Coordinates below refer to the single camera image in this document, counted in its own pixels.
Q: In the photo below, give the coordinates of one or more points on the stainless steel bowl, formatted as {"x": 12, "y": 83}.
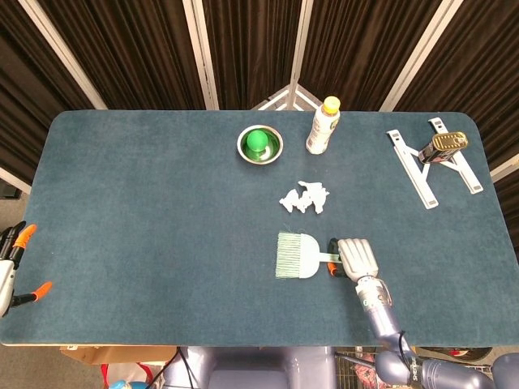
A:
{"x": 275, "y": 156}

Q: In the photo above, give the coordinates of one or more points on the dark can gold lid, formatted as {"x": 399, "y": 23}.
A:
{"x": 440, "y": 146}

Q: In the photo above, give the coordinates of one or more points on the green ball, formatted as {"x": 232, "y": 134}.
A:
{"x": 258, "y": 141}

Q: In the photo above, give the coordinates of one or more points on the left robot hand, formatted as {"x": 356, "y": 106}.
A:
{"x": 6, "y": 279}

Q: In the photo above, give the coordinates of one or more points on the blue felt table mat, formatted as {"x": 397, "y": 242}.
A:
{"x": 162, "y": 243}

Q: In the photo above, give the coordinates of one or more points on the grey robot torso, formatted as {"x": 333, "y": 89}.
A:
{"x": 251, "y": 366}

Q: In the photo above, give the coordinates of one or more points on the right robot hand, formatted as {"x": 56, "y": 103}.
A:
{"x": 359, "y": 259}

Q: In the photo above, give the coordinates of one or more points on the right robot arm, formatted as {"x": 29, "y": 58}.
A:
{"x": 383, "y": 316}

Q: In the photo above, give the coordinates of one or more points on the white bottle yellow cap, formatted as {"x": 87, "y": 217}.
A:
{"x": 320, "y": 131}

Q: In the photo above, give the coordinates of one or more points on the light green hand brush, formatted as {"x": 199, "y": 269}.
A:
{"x": 306, "y": 259}

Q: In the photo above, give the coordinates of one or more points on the white folding stand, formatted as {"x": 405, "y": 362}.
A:
{"x": 409, "y": 168}

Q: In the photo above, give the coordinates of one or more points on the brown cardboard box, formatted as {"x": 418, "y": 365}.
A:
{"x": 121, "y": 354}

